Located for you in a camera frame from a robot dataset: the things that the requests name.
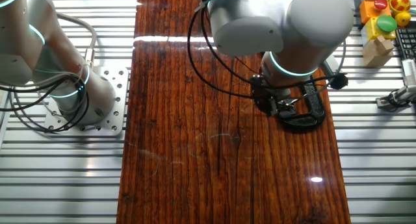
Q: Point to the short thin black clock hand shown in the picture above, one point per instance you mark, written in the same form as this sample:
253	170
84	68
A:
296	99

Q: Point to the light wooden block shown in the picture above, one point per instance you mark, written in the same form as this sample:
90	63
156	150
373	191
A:
377	53

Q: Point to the red button on orange box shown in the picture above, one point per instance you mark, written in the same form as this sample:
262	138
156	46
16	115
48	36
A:
369	11

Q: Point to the orange spotted toy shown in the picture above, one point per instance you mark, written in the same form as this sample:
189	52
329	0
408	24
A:
400	2

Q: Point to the black metal C-clamp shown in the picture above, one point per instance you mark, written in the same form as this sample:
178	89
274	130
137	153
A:
317	107

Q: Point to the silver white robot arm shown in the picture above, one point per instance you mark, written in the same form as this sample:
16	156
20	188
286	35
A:
260	26

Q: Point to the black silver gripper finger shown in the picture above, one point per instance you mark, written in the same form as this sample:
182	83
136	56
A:
276	107
272	107

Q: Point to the ribbed silver camera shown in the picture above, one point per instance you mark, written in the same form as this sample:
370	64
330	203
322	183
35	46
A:
409	71

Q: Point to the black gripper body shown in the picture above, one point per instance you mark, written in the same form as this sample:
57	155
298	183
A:
261	94

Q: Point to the grey metal clamp tool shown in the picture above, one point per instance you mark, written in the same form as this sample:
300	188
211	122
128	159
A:
395	99

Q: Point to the yellow round toy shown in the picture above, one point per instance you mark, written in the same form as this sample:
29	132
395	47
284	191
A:
403	19

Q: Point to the silver perforated robot base plate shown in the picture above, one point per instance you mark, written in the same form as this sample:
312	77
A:
120	97

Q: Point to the glossy brown wood-grain board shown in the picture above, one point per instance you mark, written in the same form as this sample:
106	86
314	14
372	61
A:
195	136

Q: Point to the green button on yellow box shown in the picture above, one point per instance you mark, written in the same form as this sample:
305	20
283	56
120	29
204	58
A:
386	23

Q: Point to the black keyboard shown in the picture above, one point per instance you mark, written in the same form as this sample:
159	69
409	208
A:
406	42

